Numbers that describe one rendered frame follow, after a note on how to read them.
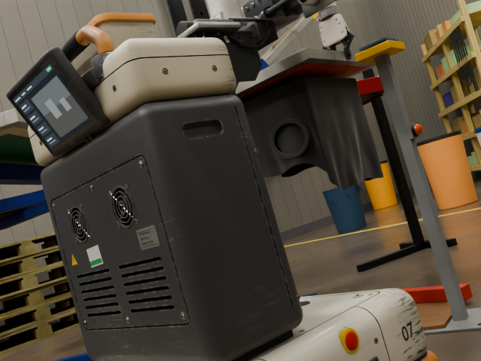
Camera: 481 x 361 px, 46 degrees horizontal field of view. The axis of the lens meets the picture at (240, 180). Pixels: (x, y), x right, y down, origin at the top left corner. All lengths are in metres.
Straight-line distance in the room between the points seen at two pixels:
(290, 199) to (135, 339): 6.96
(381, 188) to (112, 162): 7.85
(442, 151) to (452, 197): 0.46
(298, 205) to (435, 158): 2.78
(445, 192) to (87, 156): 5.07
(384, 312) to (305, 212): 7.01
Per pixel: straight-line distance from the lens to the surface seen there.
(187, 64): 1.12
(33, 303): 5.02
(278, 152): 2.12
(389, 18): 11.12
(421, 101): 10.80
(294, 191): 8.20
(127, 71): 1.07
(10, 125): 1.70
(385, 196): 8.87
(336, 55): 2.14
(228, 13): 1.91
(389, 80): 2.00
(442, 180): 6.01
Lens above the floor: 0.55
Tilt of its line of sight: 3 degrees up
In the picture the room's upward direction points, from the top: 16 degrees counter-clockwise
